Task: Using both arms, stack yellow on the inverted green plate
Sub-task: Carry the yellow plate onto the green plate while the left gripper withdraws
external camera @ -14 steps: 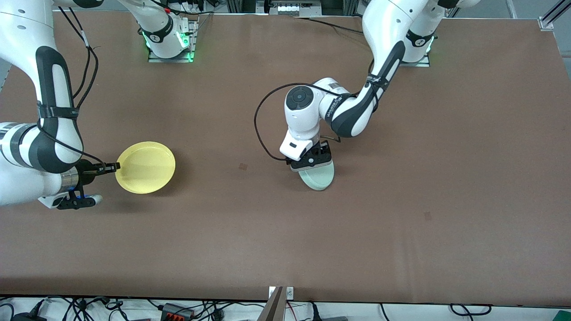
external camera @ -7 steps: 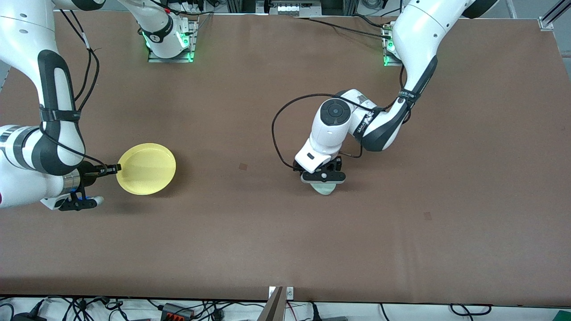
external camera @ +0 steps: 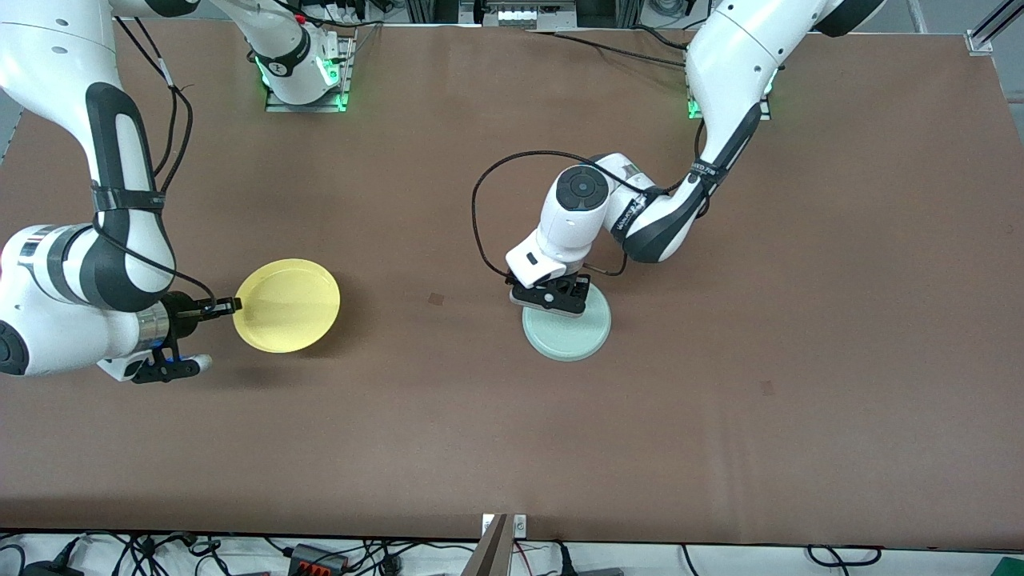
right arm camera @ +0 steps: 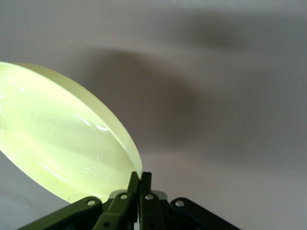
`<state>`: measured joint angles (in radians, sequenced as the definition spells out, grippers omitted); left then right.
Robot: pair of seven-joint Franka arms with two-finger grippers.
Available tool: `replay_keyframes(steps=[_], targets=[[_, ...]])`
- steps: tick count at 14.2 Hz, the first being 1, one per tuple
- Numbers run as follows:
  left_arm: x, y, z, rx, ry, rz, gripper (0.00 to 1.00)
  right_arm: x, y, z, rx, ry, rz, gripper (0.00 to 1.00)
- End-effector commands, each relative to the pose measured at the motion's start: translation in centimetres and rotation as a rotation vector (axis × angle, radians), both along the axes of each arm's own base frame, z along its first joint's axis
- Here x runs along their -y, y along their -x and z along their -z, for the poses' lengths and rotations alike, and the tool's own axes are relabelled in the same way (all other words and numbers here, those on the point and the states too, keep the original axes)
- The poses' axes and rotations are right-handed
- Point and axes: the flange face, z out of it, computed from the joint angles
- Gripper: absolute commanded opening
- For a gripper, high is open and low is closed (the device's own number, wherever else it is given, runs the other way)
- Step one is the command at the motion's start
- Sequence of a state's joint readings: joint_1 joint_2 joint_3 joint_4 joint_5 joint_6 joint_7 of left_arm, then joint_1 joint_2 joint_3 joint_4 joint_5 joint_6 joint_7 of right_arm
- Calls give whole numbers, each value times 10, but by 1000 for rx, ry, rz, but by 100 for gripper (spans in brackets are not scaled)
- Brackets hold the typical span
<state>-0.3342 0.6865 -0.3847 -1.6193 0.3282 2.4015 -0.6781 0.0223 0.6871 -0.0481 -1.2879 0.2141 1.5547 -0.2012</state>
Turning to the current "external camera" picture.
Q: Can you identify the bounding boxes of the yellow round plate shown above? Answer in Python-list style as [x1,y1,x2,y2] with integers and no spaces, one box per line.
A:
[233,258,342,354]

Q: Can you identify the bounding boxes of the pale green round plate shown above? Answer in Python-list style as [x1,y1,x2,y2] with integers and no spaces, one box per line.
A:
[522,284,613,362]

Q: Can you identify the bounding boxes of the brown table cover sheet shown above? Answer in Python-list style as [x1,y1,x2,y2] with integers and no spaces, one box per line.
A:
[0,20,1024,553]

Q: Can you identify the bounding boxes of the grey control box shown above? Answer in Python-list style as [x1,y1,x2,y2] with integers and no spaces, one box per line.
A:
[460,0,578,31]

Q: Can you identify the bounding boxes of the black orange power strip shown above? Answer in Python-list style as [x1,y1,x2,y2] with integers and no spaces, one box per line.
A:
[288,543,350,576]

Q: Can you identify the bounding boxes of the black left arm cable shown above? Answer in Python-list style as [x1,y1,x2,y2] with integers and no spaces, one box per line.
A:
[472,120,713,279]

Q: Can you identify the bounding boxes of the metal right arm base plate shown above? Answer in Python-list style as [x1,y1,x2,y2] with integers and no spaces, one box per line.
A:
[266,36,350,113]

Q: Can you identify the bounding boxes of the long thin black cable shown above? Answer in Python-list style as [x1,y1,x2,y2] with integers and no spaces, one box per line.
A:
[528,29,690,70]

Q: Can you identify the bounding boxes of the black floor cable tangle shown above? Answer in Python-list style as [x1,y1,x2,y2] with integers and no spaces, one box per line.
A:
[0,530,481,576]

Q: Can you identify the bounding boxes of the short thick black cable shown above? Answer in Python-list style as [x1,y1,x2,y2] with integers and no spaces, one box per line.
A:
[630,24,690,50]

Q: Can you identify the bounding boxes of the aluminium frame post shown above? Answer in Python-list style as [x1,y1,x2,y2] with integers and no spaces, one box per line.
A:
[578,0,641,27]
[404,0,461,23]

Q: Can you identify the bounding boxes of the grey camera mount pole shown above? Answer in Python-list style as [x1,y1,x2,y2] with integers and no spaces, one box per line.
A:
[462,514,513,576]

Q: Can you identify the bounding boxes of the black base cable bundle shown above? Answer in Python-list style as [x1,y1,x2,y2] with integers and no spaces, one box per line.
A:
[292,0,386,29]

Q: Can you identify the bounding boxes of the looped black floor cable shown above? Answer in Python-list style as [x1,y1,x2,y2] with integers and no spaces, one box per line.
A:
[806,544,882,570]

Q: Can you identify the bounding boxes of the aluminium frame corner bracket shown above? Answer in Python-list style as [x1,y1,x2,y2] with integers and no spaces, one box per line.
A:
[964,0,1024,57]

